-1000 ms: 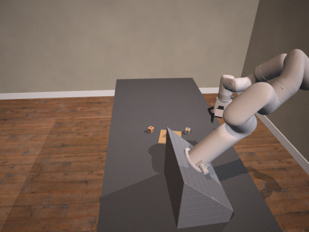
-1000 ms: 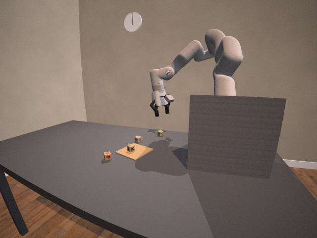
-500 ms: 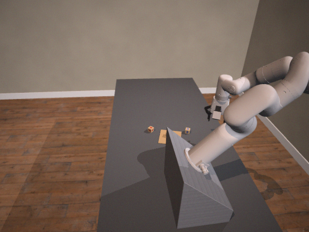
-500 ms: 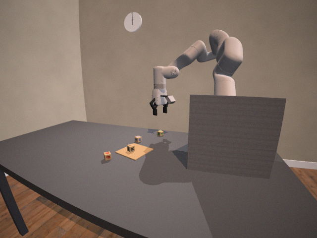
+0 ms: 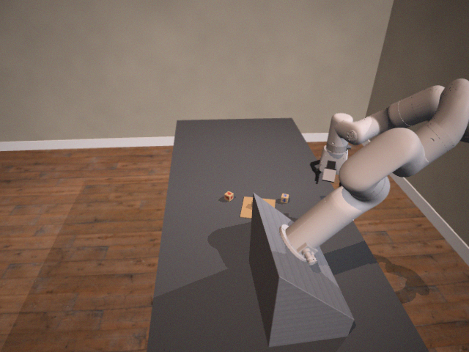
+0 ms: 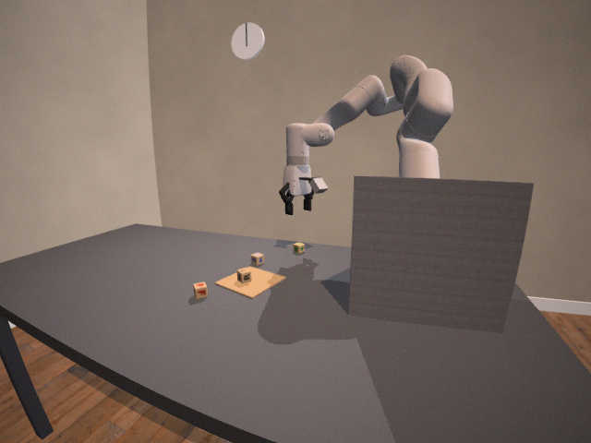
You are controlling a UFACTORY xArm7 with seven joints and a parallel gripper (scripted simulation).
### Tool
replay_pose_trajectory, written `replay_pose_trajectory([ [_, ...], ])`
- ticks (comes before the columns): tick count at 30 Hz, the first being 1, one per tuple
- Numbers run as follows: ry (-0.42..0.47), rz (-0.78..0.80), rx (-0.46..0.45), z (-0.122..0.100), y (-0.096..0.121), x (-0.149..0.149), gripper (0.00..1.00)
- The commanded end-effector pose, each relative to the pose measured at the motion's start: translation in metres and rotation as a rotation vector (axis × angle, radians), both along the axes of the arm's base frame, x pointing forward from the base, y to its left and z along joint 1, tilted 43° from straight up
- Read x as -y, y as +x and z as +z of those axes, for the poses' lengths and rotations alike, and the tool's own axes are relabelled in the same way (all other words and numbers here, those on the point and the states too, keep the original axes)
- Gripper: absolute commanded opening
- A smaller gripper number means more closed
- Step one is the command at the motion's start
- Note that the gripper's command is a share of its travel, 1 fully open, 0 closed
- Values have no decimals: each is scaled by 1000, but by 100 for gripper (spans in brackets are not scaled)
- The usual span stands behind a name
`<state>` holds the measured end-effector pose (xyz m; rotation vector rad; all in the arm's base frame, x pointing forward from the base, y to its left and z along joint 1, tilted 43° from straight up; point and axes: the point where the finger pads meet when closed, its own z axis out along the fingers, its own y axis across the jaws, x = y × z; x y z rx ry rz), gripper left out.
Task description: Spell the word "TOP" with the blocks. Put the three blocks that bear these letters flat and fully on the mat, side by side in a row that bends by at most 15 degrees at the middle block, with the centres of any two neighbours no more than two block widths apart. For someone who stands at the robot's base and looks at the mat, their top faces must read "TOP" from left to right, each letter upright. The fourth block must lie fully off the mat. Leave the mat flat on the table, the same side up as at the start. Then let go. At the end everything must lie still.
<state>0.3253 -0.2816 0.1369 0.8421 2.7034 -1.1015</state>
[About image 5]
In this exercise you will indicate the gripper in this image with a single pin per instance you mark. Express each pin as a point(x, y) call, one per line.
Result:
point(326, 156)

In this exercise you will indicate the orange flat mat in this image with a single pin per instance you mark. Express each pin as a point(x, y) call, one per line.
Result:
point(246, 211)

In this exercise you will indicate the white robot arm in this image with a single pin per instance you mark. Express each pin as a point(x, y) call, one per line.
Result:
point(396, 147)

